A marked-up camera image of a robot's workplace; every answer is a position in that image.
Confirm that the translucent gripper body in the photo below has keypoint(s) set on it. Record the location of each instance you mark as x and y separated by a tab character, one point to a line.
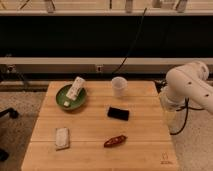
169	107

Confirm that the white wrapped packet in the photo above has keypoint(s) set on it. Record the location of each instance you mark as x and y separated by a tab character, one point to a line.
62	138

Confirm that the red pepper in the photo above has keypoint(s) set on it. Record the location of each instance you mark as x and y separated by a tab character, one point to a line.
115	141

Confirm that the black rectangular block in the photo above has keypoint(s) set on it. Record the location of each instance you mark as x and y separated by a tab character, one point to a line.
118	113

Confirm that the green bowl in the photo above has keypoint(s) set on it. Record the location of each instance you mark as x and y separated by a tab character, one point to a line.
68	102

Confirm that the wooden cutting board table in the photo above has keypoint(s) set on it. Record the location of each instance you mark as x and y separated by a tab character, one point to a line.
148	146

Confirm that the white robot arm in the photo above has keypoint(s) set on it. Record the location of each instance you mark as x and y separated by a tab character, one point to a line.
184	83

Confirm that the white tube package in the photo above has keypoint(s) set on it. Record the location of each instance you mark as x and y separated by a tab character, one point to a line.
75	89

